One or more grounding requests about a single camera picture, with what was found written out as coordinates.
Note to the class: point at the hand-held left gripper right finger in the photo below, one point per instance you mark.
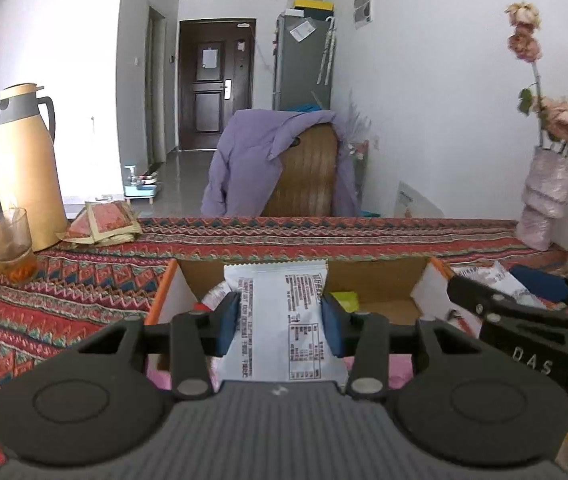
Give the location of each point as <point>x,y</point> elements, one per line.
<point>331,322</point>

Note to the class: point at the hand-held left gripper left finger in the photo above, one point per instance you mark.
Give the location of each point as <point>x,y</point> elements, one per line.
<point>229,322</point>

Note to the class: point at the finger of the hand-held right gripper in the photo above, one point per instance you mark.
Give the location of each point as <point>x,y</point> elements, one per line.
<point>538,284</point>
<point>483,305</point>

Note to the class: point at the white printed snack packet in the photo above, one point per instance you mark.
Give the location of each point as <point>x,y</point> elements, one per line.
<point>488,277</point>
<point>284,330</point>

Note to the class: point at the orange cardboard box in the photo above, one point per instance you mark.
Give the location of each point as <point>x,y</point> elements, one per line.
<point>378,280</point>

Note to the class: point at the yellow green snack packet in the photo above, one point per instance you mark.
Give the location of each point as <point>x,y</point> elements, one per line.
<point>343,301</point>

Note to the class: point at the pink textured vase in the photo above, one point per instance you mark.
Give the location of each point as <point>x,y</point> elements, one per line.
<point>543,200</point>

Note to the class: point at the pink snack packet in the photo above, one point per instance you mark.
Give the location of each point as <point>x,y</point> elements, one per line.
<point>156,375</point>

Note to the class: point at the white board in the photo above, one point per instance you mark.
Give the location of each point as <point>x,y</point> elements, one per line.
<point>413,202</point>

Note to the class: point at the patterned red tablecloth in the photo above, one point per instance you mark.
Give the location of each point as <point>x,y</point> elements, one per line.
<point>89,280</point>

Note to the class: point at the wooden chair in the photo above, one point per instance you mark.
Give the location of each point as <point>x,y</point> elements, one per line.
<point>309,175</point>

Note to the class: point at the folded patterned cloth coaster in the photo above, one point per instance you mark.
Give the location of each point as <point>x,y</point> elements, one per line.
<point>104,222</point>

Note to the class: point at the small blue stool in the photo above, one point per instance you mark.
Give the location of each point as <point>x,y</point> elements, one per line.
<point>140,187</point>

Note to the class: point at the purple jacket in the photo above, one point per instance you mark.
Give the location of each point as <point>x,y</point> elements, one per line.
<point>244,160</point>

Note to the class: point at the white dried grass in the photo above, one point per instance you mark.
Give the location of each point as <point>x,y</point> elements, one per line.
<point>358,115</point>

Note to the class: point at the blue plastic item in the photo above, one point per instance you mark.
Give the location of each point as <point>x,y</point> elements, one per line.
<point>309,107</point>

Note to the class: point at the dark brown door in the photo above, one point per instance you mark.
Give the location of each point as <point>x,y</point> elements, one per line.
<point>209,105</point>

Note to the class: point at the glass cup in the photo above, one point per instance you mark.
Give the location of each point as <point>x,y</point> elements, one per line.
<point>9,237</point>

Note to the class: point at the beige thermos jug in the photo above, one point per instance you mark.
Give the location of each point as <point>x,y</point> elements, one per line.
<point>26,180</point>

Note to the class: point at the grey refrigerator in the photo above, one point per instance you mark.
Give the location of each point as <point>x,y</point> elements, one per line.
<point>299,70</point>

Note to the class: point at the white folded umbrella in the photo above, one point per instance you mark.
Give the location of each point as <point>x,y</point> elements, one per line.
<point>328,50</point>

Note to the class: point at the yellow box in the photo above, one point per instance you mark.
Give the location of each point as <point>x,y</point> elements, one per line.
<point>314,6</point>

